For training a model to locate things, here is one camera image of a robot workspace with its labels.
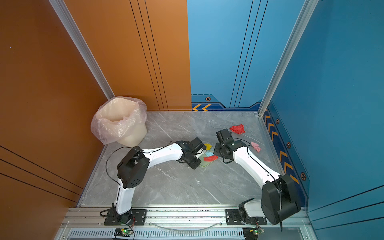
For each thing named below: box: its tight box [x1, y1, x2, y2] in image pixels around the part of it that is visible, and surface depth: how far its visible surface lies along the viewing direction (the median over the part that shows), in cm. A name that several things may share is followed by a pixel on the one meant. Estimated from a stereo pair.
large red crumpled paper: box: [229, 124, 246, 135], surface depth 110 cm
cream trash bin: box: [98, 97, 147, 148], surface depth 88 cm
